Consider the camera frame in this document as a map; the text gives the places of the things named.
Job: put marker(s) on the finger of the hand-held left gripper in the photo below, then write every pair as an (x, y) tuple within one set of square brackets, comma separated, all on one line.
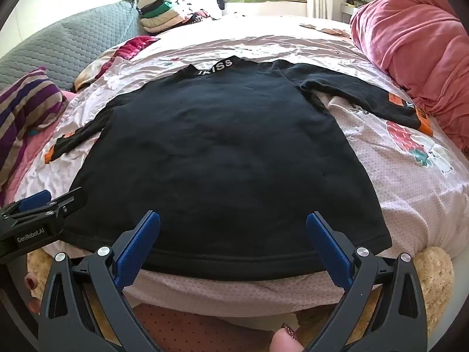
[(34, 200), (73, 200)]

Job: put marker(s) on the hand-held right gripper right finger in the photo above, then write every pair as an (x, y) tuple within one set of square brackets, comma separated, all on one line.
[(329, 249)]

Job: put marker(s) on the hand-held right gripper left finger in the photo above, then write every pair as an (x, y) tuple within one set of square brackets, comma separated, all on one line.
[(137, 249)]

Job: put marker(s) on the black long-sleeved shirt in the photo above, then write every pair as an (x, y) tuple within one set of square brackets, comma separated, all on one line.
[(220, 154)]

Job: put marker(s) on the stack of folded clothes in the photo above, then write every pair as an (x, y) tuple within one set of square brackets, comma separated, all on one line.
[(161, 16)]

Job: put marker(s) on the dark patterned clothes pile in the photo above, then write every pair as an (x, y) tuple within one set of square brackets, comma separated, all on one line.
[(198, 17)]

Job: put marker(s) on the person's left hand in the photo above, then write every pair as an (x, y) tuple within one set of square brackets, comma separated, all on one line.
[(32, 302)]

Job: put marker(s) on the person's right hand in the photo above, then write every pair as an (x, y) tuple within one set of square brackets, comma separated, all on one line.
[(284, 341)]

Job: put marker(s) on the purple striped pillow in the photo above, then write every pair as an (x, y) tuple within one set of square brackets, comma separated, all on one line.
[(25, 102)]

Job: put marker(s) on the pink strawberry print bedsheet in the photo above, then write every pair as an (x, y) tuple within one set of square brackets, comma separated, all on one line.
[(403, 176)]

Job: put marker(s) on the person's pink dotted pants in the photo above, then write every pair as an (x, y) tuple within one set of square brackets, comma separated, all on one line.
[(205, 330)]

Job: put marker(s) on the beige fuzzy blanket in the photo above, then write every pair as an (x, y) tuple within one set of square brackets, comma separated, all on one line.
[(434, 278)]

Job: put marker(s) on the grey quilted headboard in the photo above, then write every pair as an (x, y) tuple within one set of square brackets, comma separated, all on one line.
[(73, 44)]

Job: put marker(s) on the red and cream floral quilt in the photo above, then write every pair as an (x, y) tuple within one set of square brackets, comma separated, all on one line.
[(135, 47)]

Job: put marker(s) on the pink floral cloth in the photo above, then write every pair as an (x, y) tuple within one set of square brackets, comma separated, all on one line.
[(326, 28)]

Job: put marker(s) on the pink duvet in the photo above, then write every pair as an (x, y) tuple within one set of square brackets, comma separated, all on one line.
[(414, 44)]

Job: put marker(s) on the white desk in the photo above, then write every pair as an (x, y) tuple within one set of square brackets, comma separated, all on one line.
[(350, 13)]

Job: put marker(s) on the black and white plush toy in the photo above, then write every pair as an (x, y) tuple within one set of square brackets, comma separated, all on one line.
[(221, 5)]

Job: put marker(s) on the green windowsill mat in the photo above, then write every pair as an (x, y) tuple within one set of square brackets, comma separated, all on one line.
[(256, 0)]

